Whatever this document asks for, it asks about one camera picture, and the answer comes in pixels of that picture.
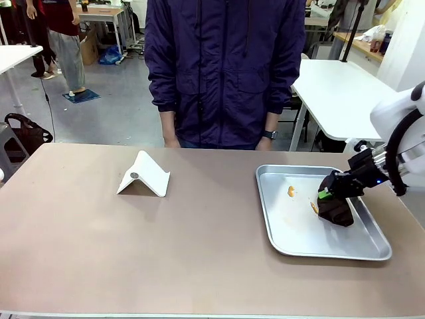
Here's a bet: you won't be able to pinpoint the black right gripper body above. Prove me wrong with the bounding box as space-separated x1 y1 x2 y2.
347 148 388 189

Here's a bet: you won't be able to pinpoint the dark brown cloth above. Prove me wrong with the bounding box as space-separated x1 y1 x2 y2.
316 175 355 228

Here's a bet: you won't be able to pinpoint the person's left forearm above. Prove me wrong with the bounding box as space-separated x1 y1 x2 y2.
264 112 279 132

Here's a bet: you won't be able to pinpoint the person's right forearm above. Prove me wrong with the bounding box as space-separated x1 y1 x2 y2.
159 110 181 140

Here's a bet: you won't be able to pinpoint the person's left hand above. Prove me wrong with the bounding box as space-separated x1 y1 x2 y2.
255 136 275 152

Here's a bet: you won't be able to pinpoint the person's right hand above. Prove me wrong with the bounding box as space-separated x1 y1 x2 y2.
163 134 182 149

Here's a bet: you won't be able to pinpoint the silver metal tray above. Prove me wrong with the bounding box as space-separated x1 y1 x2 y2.
255 163 393 262

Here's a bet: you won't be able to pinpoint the large white table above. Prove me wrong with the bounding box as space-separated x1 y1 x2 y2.
288 58 399 153

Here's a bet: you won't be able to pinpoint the wooden counter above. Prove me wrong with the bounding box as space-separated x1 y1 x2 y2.
333 31 386 64

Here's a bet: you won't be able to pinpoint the blue jeans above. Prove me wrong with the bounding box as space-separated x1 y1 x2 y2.
177 138 260 150

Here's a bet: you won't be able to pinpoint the dark blue bottle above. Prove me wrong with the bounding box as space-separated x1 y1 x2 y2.
378 30 394 56

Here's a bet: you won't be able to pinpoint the white plastic bag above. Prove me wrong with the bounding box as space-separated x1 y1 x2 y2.
354 24 386 43

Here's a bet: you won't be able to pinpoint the thick black stand pole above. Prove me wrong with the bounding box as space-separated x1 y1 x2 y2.
339 0 365 64

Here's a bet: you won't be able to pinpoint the dark purple jacket torso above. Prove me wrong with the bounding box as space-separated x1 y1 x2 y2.
144 0 307 150

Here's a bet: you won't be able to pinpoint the white folded stand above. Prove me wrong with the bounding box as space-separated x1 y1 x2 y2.
116 150 171 198

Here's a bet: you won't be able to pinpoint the blue plastic bag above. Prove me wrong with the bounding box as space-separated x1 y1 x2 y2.
98 45 123 66

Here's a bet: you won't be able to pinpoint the blue floor mat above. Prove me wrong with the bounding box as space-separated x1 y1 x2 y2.
62 88 102 105

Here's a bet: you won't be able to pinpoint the brown cardboard box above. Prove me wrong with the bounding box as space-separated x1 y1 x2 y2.
78 27 100 66

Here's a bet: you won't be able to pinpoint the wood top desk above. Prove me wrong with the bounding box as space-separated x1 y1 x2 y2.
74 3 137 58

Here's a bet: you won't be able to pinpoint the person in red shirt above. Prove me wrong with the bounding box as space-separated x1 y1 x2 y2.
42 0 88 96

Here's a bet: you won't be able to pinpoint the person in black clothes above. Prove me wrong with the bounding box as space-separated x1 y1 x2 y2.
0 0 58 80

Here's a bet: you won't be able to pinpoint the white table with pole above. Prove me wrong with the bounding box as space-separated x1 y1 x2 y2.
0 44 44 116

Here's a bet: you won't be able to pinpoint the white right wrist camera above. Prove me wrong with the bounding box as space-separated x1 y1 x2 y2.
344 138 369 154

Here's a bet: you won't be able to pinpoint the black right arm cable sleeve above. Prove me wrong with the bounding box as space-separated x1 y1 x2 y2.
384 108 425 197

